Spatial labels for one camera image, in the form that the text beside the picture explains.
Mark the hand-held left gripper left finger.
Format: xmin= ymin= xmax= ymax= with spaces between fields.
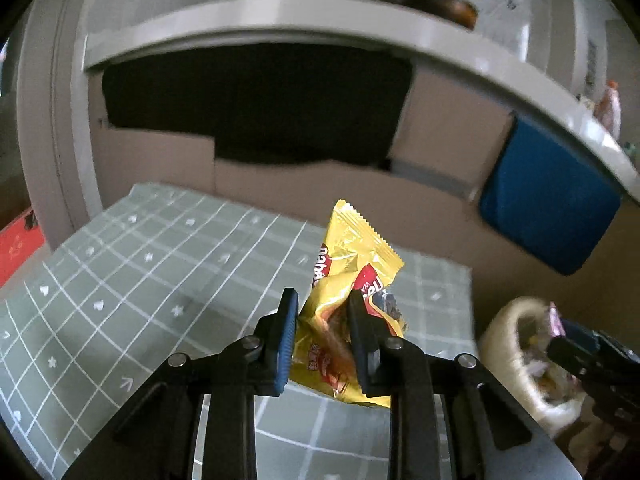
xmin=62 ymin=287 xmax=300 ymax=480

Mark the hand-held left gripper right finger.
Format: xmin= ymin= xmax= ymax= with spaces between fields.
xmin=347 ymin=290 xmax=583 ymax=480

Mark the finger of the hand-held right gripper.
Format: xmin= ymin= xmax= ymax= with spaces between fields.
xmin=546 ymin=335 xmax=597 ymax=377
xmin=562 ymin=324 xmax=602 ymax=350

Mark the bin with yellowish plastic liner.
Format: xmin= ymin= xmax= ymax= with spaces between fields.
xmin=477 ymin=296 xmax=596 ymax=441

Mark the yellow snack wrapper red label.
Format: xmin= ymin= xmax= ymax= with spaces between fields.
xmin=290 ymin=199 xmax=407 ymax=408

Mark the blue hanging cloth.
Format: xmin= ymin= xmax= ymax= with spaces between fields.
xmin=478 ymin=115 xmax=623 ymax=277

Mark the green checked tablecloth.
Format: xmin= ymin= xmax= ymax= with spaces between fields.
xmin=0 ymin=182 xmax=473 ymax=480

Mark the brown cardboard panel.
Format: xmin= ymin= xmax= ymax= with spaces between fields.
xmin=87 ymin=67 xmax=640 ymax=341

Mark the plastic bottle with orange cap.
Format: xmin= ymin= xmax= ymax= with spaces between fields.
xmin=595 ymin=80 xmax=623 ymax=136

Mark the black hanging cloth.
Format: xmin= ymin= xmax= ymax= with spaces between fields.
xmin=102 ymin=42 xmax=415 ymax=168

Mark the red floor mat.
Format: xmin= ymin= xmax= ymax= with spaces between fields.
xmin=0 ymin=205 xmax=48 ymax=286

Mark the white kitchen counter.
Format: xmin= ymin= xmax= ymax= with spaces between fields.
xmin=82 ymin=0 xmax=640 ymax=186

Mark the black wok with wooden handle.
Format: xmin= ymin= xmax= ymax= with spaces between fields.
xmin=356 ymin=0 xmax=480 ymax=31

